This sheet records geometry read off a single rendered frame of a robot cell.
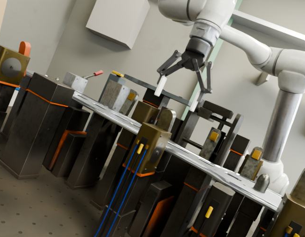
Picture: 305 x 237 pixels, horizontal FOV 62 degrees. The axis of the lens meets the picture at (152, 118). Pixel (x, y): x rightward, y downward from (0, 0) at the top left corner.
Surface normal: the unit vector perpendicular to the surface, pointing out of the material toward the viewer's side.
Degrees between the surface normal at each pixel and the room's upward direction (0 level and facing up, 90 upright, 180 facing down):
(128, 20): 90
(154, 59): 90
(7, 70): 90
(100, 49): 90
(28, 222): 0
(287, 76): 123
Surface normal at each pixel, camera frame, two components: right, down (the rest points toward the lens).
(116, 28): -0.18, 0.00
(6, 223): 0.41, -0.91
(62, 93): 0.81, 0.40
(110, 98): -0.41, -0.12
